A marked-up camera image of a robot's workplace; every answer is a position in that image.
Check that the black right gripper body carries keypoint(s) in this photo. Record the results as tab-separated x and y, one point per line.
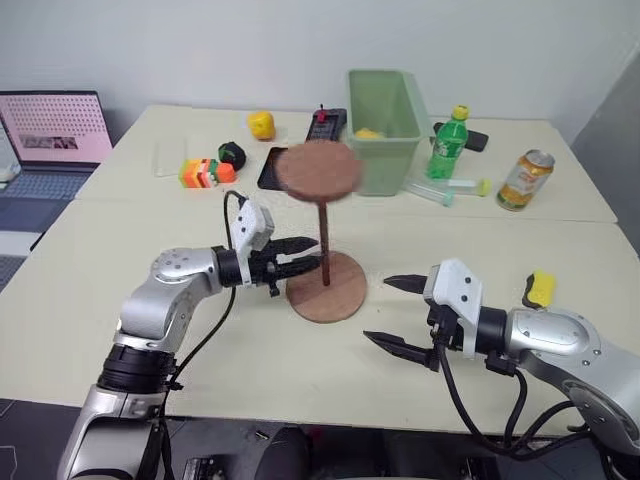
447	330

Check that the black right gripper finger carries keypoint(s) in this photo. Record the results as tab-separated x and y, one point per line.
412	283
405	347

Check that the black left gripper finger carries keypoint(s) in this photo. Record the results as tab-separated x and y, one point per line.
297	245
300	268

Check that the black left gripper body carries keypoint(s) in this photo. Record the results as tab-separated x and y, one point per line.
262	270

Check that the wooden pole with round disc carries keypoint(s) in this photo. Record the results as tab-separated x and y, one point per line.
317	170

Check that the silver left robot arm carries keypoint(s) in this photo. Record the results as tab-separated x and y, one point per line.
160	300

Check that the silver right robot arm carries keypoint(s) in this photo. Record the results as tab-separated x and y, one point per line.
555	330

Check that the round wooden base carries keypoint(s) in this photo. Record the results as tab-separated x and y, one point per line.
340	300

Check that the black tablet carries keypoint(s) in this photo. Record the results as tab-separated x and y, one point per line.
267	172

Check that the clear tube with green cap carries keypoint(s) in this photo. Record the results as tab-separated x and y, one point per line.
430	192

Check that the orange toy cylinder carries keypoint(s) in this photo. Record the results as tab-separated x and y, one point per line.
226	172

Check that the yellow and black sponge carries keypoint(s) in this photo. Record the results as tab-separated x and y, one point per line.
542	289

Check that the black and green toy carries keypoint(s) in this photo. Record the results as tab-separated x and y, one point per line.
232	155

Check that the clear tube with yellow cap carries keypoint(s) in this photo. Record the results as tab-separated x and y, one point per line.
472	186

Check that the orange green striped block toy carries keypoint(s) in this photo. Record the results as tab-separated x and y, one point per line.
197	174

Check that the black calculator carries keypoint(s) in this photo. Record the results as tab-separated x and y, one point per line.
327	130

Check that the light green plastic bin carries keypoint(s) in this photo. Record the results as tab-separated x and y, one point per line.
387	160

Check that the yellow toy bell pepper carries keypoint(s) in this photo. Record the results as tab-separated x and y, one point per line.
261	126

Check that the yellow toy fruit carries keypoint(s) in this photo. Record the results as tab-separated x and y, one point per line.
369	134

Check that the green soda bottle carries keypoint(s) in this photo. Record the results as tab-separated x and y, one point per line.
446	147

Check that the clear plastic sheet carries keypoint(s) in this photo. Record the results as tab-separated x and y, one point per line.
170	157

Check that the orange drink can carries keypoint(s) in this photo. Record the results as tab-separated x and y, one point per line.
525	182

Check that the black smartphone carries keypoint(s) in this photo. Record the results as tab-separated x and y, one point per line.
477	140

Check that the dark rounded shape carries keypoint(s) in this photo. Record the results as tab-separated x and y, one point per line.
285	452

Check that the open laptop with pink screen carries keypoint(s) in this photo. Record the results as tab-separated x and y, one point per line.
55	130

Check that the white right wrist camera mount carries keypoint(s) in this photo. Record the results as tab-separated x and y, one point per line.
457	290

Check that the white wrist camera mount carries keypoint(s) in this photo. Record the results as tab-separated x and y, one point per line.
252	222
457	290

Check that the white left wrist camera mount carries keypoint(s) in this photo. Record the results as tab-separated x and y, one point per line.
252	222

